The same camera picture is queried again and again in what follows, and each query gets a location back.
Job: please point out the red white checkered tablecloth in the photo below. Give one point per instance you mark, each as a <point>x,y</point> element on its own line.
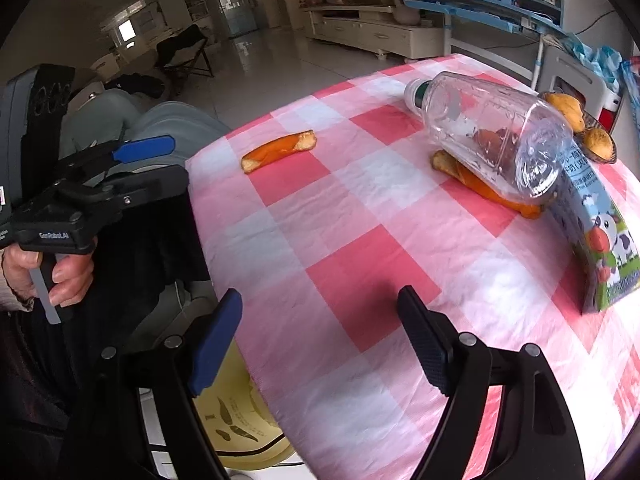
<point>319,243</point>

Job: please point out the yellow trash bucket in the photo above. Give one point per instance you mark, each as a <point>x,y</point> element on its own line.
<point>238,422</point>

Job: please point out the light blue sofa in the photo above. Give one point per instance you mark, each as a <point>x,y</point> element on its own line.
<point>116,115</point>

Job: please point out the black folding chair far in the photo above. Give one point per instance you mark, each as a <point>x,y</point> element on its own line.
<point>180,56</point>

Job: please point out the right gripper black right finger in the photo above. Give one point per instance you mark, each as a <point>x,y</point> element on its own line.
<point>432,337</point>

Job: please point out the orange peel piece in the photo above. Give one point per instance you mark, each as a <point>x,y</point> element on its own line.
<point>278,149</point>

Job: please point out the white plastic stool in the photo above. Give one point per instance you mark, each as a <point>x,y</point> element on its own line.
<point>560,72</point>

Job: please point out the clear plastic water bottle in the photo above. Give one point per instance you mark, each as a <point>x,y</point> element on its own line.
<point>511,140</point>

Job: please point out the cream tv cabinet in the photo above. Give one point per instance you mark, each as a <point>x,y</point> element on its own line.
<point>372,29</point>

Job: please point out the blue children's study desk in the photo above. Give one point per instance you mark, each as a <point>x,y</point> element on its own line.
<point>503,15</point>

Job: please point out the pale kettlebell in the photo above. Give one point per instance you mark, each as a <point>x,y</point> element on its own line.
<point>405,15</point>

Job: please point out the light blue plastic bag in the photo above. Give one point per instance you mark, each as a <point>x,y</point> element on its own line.
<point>604,61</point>

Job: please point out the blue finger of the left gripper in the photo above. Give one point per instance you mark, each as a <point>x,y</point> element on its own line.
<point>138,150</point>

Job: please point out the blue green milk carton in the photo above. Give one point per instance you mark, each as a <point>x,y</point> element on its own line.
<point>597,231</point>

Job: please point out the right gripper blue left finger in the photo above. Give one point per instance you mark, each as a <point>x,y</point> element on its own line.
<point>218,332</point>

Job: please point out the yellow mango right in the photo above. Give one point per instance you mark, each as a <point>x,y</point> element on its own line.
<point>599,143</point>

